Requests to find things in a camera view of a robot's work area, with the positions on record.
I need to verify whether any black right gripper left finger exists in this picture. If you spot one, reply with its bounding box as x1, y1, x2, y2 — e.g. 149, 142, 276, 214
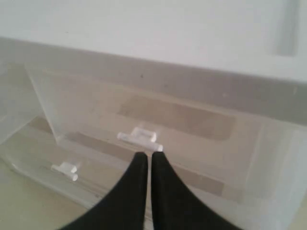
62, 152, 147, 230

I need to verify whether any white plastic drawer cabinet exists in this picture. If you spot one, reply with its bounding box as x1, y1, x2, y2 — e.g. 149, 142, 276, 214
0, 0, 307, 230

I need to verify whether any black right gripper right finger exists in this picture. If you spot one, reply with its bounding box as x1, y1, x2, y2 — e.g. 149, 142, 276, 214
151, 152, 239, 230

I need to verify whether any clear wide middle drawer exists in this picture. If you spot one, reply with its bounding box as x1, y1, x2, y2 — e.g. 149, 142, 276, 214
0, 113, 244, 218

